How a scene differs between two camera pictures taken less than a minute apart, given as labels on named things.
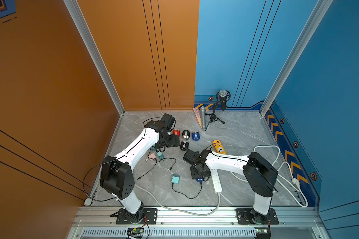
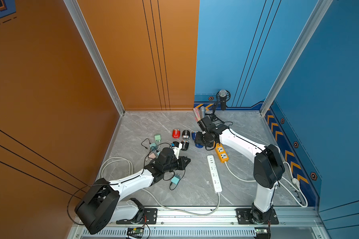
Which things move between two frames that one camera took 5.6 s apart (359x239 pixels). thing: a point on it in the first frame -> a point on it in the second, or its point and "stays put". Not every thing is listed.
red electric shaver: [176, 132] stays put
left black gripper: [175, 140] -> [182, 165]
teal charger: [175, 179] stays put
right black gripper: [204, 175] -> [197, 140]
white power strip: [216, 180] stays put
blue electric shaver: [195, 135] stays put
